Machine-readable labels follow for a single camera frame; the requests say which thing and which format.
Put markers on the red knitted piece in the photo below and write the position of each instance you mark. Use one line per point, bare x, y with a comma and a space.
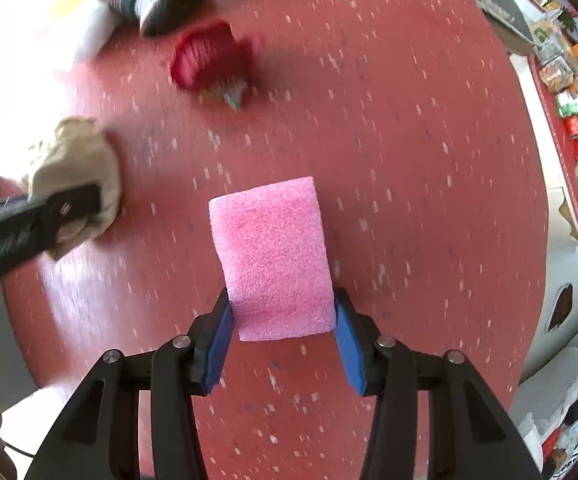
206, 57

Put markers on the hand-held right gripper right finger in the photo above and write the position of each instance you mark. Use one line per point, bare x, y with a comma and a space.
350, 355

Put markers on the beige cloth glove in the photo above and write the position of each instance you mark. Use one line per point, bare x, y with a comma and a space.
79, 155

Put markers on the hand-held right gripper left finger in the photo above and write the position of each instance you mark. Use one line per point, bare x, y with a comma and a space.
219, 350

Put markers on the pink foam block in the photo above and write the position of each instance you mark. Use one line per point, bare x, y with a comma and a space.
274, 255

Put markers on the dark grey board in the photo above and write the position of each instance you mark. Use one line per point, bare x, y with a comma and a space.
506, 10

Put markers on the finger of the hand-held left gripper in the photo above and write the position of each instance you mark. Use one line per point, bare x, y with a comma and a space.
29, 225

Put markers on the white cardboard box with hole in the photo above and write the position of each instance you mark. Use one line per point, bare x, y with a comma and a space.
564, 260

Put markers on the red-topped side table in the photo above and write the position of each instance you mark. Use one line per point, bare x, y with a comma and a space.
561, 160

